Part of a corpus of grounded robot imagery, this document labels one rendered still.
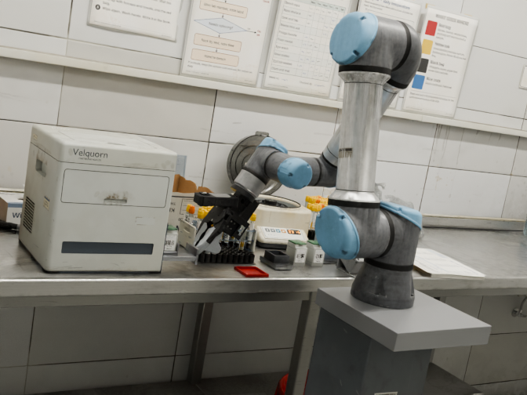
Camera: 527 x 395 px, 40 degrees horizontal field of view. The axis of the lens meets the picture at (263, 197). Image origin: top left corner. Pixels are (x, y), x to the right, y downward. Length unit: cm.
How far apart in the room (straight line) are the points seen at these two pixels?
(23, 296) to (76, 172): 29
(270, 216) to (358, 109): 74
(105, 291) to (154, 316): 89
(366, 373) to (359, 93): 62
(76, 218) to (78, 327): 87
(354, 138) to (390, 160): 137
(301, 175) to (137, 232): 42
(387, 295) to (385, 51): 55
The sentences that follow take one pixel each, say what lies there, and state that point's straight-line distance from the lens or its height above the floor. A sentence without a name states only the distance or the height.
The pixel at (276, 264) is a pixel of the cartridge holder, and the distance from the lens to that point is 198.
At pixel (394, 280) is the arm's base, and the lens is 168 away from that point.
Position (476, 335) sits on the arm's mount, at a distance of 171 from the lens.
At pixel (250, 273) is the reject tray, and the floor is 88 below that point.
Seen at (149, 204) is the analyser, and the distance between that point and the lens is 171.
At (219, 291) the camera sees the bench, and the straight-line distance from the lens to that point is 182.
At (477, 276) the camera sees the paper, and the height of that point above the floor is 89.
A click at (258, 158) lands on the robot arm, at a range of 185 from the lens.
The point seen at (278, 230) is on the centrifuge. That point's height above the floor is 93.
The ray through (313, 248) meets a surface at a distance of 207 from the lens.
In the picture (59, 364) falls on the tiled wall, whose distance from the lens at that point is 252.
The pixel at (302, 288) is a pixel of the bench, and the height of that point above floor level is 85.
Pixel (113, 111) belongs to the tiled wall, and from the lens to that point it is 232.
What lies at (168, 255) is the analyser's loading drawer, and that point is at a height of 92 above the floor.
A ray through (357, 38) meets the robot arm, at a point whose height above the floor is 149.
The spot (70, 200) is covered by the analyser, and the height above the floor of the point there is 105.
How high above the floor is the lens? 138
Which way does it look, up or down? 9 degrees down
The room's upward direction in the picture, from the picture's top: 10 degrees clockwise
